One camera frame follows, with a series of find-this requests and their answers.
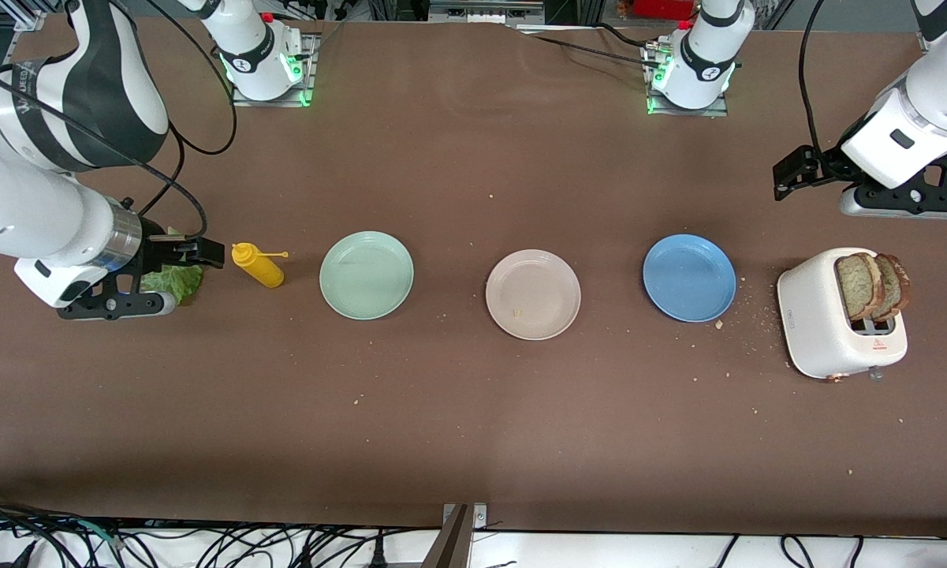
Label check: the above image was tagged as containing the teal floor cable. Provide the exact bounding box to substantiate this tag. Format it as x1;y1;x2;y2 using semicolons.
69;519;119;547

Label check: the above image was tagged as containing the grey box behind table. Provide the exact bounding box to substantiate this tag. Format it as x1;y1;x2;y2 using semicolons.
428;0;546;24

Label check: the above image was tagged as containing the red box behind table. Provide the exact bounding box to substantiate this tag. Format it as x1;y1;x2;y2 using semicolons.
633;0;696;21

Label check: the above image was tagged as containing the black left camera bracket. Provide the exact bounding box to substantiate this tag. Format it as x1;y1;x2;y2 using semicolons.
856;154;947;220

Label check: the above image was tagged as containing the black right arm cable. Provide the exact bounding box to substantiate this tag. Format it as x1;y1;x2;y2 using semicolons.
0;0;239;241

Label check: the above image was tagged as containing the pale green plate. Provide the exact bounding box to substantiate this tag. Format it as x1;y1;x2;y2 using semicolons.
319;231;415;321

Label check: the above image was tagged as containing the metal table edge bracket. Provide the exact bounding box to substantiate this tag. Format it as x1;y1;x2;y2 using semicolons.
422;503;488;568

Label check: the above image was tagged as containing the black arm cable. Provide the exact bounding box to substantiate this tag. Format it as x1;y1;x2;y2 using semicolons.
0;0;239;241
799;0;830;159

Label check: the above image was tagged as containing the green lettuce leaf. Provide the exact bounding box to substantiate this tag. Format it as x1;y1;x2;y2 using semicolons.
140;227;204;305

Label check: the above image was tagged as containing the black right camera bracket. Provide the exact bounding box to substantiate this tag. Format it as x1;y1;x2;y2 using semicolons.
57;272;162;321

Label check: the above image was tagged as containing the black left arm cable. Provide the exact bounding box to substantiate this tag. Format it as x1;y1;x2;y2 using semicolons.
799;0;830;159

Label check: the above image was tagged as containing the white toaster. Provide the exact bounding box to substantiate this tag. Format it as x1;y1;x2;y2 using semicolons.
777;248;909;383

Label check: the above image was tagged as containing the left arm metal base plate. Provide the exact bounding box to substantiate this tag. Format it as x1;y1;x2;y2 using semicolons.
645;38;730;118

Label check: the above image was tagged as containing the black cable on table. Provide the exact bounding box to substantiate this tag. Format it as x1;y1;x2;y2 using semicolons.
519;33;667;70

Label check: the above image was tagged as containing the black camera bracket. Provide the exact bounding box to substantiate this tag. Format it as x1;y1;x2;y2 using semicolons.
856;154;947;220
57;272;162;321

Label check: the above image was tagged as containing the blue plate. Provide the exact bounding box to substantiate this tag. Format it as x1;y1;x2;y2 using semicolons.
643;234;737;323

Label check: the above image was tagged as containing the brown bread slice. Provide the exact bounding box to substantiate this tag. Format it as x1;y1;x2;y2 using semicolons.
836;252;884;321
871;253;912;323

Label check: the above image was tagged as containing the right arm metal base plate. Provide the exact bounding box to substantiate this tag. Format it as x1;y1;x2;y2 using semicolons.
231;32;318;107

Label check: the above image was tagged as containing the beige plate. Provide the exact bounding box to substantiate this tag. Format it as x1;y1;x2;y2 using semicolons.
486;249;582;342

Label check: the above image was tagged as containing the yellow mustard squeeze bottle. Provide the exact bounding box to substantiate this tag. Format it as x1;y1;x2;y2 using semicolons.
231;242;289;290

